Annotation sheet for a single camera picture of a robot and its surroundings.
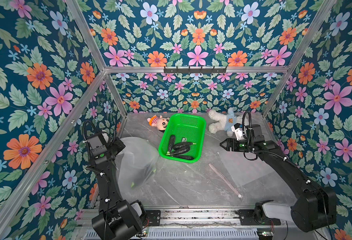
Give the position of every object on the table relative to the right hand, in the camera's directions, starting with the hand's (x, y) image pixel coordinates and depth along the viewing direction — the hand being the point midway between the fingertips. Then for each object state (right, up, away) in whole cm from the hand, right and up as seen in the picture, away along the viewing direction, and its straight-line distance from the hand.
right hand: (228, 141), depth 82 cm
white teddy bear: (+4, +11, +25) cm, 27 cm away
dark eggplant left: (-34, -3, +17) cm, 38 cm away
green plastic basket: (-19, +8, +30) cm, 36 cm away
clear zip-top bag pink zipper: (+17, -22, +6) cm, 28 cm away
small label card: (-25, -1, +22) cm, 34 cm away
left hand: (-58, +1, -4) cm, 58 cm away
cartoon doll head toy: (-42, +11, +21) cm, 48 cm away
